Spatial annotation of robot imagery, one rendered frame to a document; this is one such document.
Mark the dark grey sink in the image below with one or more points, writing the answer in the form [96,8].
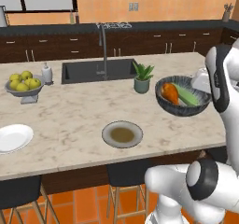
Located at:
[87,70]

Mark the yellow green apple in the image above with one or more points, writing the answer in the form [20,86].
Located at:
[22,87]
[26,74]
[13,84]
[35,83]
[15,77]

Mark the white plate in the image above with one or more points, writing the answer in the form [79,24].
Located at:
[14,138]

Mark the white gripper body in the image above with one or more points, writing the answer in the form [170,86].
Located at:
[201,80]

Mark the dark bottle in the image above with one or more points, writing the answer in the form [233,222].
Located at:
[77,18]

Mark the dark grey patterned bowl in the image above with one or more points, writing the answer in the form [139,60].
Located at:
[182,109]

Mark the green bottle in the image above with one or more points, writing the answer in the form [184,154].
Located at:
[72,17]

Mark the grey plate with brown centre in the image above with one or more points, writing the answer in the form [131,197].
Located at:
[122,134]

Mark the pot with kitchen tools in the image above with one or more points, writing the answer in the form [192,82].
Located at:
[227,15]

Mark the grey sink tap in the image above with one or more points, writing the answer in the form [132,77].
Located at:
[105,50]

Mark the white soap dispenser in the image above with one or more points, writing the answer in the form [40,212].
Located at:
[47,74]

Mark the grey footed fruit bowl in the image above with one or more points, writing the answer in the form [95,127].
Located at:
[29,95]

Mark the green plant in grey pot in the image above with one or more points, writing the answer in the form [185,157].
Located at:
[142,81]

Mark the dark wooden cupboard run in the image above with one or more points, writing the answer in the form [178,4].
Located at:
[62,44]

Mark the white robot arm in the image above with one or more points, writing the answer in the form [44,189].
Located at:
[174,184]

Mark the black stool with wooden legs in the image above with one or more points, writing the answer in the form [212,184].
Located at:
[18,190]
[127,173]
[217,154]

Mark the grey wall socket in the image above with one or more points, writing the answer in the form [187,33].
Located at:
[133,6]

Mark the orange chicken drumstick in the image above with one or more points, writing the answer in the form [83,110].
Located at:
[171,93]

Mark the green corn cob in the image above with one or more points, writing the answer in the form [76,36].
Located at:
[186,95]

